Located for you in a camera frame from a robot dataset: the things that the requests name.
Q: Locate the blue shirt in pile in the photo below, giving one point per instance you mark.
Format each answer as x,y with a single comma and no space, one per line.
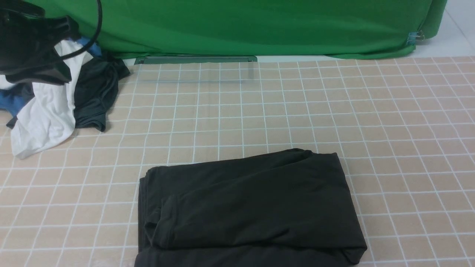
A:
92,46

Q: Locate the blue binder clip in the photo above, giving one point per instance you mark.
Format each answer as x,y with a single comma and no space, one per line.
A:
414,37

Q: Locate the dark gray shirt in pile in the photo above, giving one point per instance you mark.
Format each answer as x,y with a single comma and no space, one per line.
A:
95,93

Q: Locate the checkered beige table mat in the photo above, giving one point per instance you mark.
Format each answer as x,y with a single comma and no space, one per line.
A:
404,131

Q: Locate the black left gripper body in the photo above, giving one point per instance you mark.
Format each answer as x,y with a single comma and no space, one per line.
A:
25,36

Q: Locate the dark gray long-sleeve shirt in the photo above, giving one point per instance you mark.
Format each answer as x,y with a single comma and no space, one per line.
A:
291,208

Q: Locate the gray metal bar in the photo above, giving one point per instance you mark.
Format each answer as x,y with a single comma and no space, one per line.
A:
185,59

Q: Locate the green backdrop cloth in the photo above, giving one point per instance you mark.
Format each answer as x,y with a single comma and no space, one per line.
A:
345,29

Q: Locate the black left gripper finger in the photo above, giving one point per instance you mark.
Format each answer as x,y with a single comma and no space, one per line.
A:
23,71
56,29

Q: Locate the white shirt in pile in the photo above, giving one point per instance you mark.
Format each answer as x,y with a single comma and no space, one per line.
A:
41,114

